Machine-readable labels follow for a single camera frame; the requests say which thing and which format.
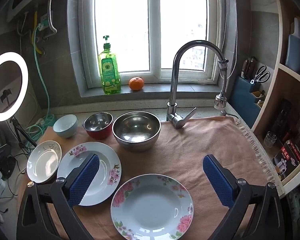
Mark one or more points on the dark bottle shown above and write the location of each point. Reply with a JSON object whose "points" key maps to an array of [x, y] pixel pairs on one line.
{"points": [[282, 117]]}

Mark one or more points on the light blue ceramic bowl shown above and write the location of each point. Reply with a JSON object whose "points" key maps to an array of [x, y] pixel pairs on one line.
{"points": [[65, 127]]}

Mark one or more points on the white cutting board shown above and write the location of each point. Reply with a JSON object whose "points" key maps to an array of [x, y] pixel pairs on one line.
{"points": [[298, 27]]}

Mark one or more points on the pink blossom white plate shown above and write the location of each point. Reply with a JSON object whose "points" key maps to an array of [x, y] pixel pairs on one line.
{"points": [[107, 180]]}

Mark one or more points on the chrome faucet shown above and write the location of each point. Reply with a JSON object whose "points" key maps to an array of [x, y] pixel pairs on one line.
{"points": [[173, 92]]}

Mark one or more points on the blue knife block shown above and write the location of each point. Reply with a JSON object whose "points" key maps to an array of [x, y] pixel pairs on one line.
{"points": [[245, 100]]}

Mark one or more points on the red and black box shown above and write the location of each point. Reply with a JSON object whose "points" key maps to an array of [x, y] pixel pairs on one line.
{"points": [[288, 157]]}

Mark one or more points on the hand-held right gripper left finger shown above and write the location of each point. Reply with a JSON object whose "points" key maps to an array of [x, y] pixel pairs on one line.
{"points": [[86, 180]]}

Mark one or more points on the large steel bowl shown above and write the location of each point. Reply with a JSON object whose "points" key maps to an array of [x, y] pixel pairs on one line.
{"points": [[136, 130]]}

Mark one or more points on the red steel bowl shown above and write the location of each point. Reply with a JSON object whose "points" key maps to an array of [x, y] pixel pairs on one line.
{"points": [[97, 133]]}

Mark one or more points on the clear glass cups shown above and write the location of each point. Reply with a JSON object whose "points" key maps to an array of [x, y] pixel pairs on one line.
{"points": [[270, 140]]}

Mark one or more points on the green dish soap bottle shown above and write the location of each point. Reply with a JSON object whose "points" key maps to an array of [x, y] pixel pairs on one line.
{"points": [[110, 75]]}

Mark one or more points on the orange tangerine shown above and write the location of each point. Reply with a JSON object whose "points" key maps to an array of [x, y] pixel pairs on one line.
{"points": [[136, 83]]}

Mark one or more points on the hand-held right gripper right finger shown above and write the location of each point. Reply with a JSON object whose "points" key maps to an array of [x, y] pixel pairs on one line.
{"points": [[218, 182]]}

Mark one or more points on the black tripod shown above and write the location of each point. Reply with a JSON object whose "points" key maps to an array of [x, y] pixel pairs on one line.
{"points": [[16, 127]]}

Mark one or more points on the blue cutting board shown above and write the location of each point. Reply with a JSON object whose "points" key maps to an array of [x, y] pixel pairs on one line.
{"points": [[296, 55]]}

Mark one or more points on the black phone clamp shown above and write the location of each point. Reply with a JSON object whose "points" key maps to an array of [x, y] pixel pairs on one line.
{"points": [[5, 97]]}

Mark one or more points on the peach towel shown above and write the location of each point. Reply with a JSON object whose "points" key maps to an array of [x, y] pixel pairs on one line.
{"points": [[185, 150]]}

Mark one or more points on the flexible faucet sprayer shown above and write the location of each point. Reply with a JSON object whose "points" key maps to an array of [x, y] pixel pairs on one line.
{"points": [[220, 102]]}

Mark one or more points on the grey leaf white plate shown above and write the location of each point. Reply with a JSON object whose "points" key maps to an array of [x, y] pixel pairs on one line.
{"points": [[43, 162]]}

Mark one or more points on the wooden shelf unit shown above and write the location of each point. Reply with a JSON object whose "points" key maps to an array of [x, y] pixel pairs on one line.
{"points": [[290, 71]]}

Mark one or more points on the white framed window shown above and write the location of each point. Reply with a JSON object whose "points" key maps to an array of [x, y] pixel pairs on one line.
{"points": [[130, 30]]}

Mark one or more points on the rose print white plate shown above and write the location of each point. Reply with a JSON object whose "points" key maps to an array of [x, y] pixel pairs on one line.
{"points": [[150, 205]]}

